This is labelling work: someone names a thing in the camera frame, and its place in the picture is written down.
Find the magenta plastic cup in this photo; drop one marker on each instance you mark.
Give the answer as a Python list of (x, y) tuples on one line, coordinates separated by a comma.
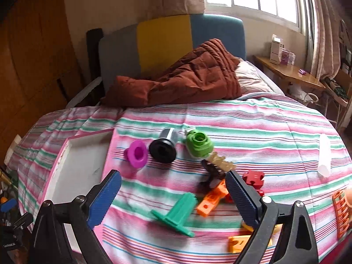
[(136, 154)]

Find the striped bed cover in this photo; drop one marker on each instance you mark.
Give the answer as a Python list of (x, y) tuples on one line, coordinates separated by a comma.
[(259, 132)]

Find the teal green plastic stand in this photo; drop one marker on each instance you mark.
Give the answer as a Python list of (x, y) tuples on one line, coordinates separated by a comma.
[(178, 215)]

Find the wooden side shelf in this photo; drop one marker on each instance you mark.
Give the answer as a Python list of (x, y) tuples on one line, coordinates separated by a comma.
[(288, 74)]

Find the black grey cylinder cap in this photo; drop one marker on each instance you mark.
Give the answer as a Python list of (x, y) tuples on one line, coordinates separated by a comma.
[(163, 149)]

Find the brown hair claw clip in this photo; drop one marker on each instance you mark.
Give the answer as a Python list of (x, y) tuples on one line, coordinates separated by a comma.
[(217, 167)]

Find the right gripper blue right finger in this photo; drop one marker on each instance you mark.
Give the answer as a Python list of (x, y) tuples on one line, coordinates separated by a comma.
[(246, 199)]

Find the red puzzle piece block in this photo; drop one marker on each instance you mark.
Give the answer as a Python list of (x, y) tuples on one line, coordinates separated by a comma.
[(255, 179)]

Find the orange yellow plastic shell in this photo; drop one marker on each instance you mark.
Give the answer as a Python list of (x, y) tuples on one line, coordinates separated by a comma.
[(237, 243)]

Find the orange plastic rack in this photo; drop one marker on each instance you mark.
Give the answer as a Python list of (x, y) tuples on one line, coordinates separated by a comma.
[(341, 209)]

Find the striped pillow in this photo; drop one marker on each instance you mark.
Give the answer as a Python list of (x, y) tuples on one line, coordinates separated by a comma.
[(253, 80)]

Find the grey yellow blue headboard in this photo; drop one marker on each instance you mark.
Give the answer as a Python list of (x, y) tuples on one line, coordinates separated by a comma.
[(148, 48)]

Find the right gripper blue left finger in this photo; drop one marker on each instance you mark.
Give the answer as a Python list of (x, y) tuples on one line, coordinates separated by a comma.
[(101, 196)]

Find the white box on shelf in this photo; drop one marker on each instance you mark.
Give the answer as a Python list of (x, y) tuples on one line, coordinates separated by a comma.
[(276, 49)]

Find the wooden wardrobe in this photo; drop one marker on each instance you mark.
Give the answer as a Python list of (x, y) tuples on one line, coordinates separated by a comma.
[(39, 69)]

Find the orange cube block piece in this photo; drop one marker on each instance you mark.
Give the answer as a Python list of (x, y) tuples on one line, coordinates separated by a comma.
[(212, 199)]

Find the green plug-in device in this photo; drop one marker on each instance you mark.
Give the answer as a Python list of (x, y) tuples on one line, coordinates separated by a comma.
[(198, 144)]

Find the translucent white tube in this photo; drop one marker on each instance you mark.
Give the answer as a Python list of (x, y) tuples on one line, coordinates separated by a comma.
[(325, 156)]

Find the pink box on shelf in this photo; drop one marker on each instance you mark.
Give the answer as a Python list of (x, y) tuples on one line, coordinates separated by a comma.
[(287, 57)]

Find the pink white shallow tray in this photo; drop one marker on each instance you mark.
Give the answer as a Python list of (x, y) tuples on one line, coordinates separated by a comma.
[(78, 166)]

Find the rust brown quilted blanket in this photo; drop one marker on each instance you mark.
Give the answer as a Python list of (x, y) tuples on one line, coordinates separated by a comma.
[(207, 73)]

